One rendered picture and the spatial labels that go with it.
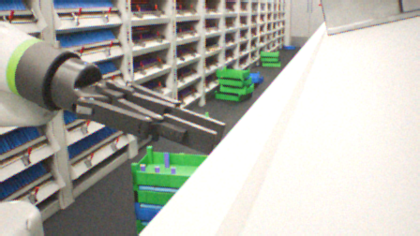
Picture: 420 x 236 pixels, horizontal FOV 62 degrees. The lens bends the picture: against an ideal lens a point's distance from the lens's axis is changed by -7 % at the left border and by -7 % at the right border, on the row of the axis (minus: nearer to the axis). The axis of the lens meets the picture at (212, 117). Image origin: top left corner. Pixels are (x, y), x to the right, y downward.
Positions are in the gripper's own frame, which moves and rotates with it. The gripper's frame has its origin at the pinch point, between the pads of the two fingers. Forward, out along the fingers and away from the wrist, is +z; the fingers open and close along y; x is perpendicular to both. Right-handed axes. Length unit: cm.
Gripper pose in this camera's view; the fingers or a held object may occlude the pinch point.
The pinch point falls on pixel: (193, 130)
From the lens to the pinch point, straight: 48.2
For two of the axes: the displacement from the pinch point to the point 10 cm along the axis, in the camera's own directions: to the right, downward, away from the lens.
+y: -3.1, 2.7, -9.1
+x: 2.4, -9.0, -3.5
